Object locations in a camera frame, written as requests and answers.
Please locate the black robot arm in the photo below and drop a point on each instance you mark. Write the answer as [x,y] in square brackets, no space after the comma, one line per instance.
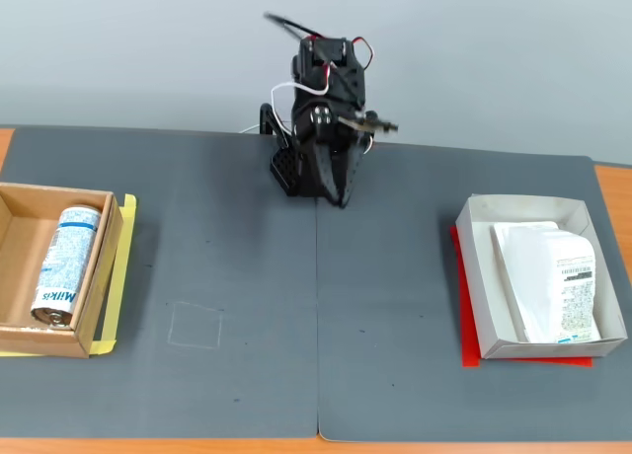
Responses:
[303,69]

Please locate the white blue drink can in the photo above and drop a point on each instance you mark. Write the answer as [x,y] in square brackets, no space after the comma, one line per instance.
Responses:
[64,261]

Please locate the white labelled pouch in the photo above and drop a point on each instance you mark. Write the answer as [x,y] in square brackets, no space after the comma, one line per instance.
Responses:
[538,276]

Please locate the black table clamp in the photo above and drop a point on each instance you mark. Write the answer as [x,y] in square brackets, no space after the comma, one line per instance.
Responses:
[269,109]

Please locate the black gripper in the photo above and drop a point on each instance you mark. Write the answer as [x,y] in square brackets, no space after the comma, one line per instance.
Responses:
[321,137]

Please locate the brown cardboard box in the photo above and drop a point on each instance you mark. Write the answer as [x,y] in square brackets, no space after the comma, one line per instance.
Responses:
[20,256]

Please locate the grey table mat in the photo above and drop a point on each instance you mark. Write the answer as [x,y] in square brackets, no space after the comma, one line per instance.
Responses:
[197,256]
[405,276]

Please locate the white cardboard box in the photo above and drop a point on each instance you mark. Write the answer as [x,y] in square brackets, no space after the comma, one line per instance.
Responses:
[518,204]

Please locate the red paper sheet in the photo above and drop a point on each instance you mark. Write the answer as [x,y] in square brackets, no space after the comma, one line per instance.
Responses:
[469,325]

